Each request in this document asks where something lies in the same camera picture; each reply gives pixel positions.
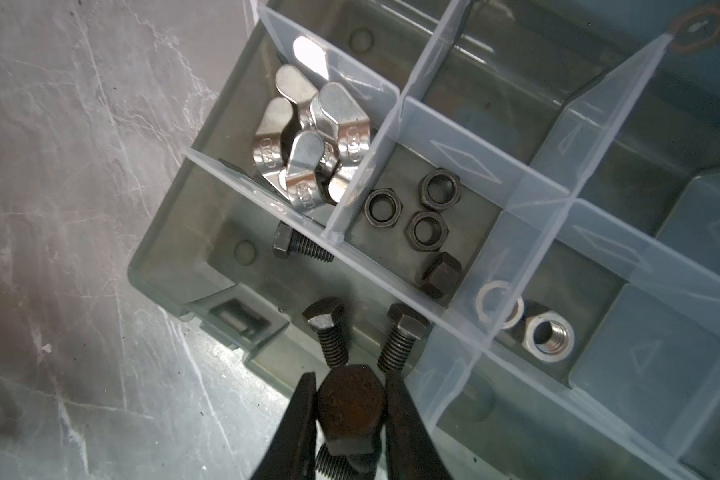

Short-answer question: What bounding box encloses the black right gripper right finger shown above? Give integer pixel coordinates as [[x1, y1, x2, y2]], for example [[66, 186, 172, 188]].
[[385, 371, 452, 479]]

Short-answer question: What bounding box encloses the small black nut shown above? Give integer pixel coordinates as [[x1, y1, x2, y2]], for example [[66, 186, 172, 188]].
[[420, 252, 462, 299]]

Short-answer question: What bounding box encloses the grey plastic organizer box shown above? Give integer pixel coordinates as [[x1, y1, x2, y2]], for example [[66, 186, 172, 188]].
[[128, 1, 720, 479]]

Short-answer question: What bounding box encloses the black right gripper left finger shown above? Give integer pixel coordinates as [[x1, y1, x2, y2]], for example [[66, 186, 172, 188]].
[[251, 372, 317, 480]]

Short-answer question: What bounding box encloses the black bolt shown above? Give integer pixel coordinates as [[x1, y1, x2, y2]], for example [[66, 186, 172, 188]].
[[377, 303, 431, 374], [315, 365, 386, 479], [302, 297, 349, 369], [272, 222, 334, 263]]

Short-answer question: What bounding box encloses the black hex nut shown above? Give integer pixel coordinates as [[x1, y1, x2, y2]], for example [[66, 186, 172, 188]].
[[364, 188, 403, 228], [405, 211, 449, 252], [418, 168, 462, 212]]

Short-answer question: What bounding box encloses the silver hex nut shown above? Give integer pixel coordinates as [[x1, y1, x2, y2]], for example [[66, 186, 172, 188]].
[[521, 302, 575, 364], [474, 280, 525, 330]]

